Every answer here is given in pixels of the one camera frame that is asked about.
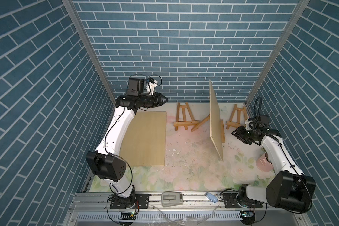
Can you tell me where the wooden easel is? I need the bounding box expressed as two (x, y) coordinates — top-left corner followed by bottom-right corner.
(226, 104), (248, 130)
(190, 113), (226, 144)
(173, 102), (199, 131)

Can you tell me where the plywood board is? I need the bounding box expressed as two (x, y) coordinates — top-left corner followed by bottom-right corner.
(209, 81), (224, 161)
(120, 112), (167, 167)

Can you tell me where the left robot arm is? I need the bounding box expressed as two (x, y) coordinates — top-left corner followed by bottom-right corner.
(86, 92), (169, 209)

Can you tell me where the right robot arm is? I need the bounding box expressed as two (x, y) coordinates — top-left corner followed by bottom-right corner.
(232, 126), (316, 214)

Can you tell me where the pink cup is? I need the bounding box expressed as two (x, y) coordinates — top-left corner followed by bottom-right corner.
(256, 152), (274, 172)

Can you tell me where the right green circuit board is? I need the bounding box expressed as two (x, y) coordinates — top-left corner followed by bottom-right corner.
(240, 211), (256, 226)

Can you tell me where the green circuit board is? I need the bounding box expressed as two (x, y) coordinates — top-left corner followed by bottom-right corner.
(118, 212), (137, 222)
(240, 211), (256, 226)

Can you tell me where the left green circuit board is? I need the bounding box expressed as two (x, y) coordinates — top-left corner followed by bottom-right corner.
(118, 212), (137, 222)

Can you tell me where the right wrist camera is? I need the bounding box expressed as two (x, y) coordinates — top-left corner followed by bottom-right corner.
(245, 115), (270, 130)

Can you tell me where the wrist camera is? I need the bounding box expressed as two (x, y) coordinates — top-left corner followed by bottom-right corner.
(245, 115), (270, 130)
(126, 74), (163, 97)

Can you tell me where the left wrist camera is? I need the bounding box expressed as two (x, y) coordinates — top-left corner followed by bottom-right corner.
(126, 74), (163, 97)

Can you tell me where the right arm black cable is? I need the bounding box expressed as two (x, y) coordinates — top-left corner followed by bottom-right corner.
(252, 95), (313, 214)

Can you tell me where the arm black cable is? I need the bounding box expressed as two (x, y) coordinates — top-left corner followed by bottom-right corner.
(103, 107), (140, 225)
(252, 95), (313, 214)

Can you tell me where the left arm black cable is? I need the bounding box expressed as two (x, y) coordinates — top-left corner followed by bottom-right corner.
(103, 107), (140, 225)

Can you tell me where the blue white object on rail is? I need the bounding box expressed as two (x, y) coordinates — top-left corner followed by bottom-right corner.
(205, 192), (218, 203)

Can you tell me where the grey remote on rail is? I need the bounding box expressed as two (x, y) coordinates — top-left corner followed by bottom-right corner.
(161, 192), (184, 207)

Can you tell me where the aluminium front rail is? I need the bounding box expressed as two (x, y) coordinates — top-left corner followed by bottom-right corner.
(63, 192), (311, 226)

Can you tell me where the left aluminium corner post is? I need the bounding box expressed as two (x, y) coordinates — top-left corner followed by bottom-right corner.
(62, 0), (115, 104)

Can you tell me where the aluminium corner post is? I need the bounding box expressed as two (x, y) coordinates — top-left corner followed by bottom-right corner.
(62, 0), (115, 104)
(244, 0), (310, 106)

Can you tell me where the right aluminium corner post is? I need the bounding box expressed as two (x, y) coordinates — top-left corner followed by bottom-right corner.
(244, 0), (310, 106)

